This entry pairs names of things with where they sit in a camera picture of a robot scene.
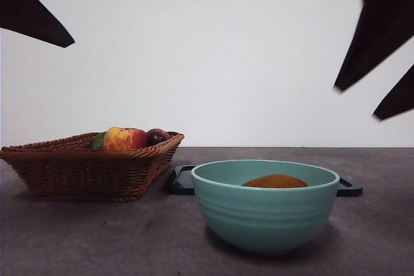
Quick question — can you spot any teal ribbed bowl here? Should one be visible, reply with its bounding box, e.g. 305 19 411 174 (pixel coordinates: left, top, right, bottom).
190 159 340 255

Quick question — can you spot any green avocado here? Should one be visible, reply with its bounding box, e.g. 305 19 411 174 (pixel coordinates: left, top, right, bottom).
89 132 107 149

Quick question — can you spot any red yellow apple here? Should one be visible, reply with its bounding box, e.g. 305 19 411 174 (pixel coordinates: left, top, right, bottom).
102 126 148 151

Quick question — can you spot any brown wicker basket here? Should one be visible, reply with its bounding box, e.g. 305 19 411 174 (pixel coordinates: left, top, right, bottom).
0 131 185 202

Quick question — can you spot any dark purple plum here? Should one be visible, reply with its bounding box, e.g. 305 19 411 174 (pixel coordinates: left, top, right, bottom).
145 128 171 147

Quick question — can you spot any dark rectangular tray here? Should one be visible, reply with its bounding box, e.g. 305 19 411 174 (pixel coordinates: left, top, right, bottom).
165 165 363 198

